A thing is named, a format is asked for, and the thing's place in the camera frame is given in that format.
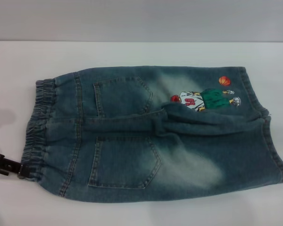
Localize blue denim shorts with print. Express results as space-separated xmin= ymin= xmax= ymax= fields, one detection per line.
xmin=16 ymin=66 xmax=283 ymax=202

